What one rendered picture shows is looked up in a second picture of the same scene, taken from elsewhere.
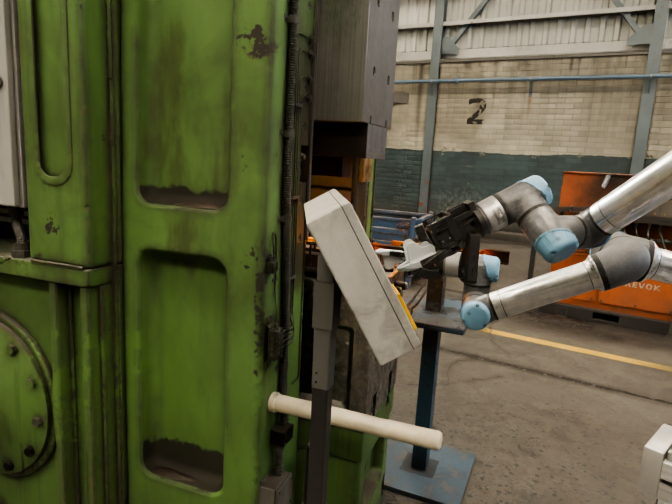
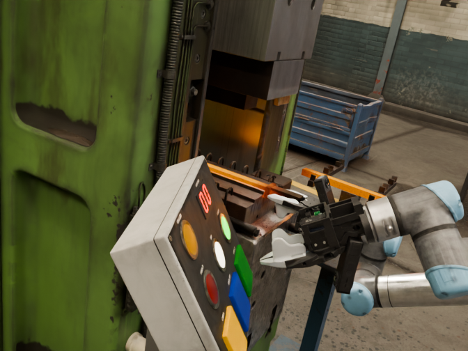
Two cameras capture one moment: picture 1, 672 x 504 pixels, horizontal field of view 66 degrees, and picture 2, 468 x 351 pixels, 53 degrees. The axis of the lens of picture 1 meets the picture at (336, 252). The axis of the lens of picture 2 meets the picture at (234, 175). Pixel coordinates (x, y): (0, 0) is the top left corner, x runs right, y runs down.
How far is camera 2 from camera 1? 0.43 m
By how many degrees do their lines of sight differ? 12
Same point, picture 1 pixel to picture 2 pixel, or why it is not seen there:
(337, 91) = (242, 21)
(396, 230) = (341, 114)
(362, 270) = (175, 314)
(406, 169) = (370, 44)
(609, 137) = not seen: outside the picture
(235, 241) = (99, 186)
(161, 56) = not seen: outside the picture
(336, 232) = (145, 268)
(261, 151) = (130, 95)
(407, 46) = not seen: outside the picture
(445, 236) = (319, 239)
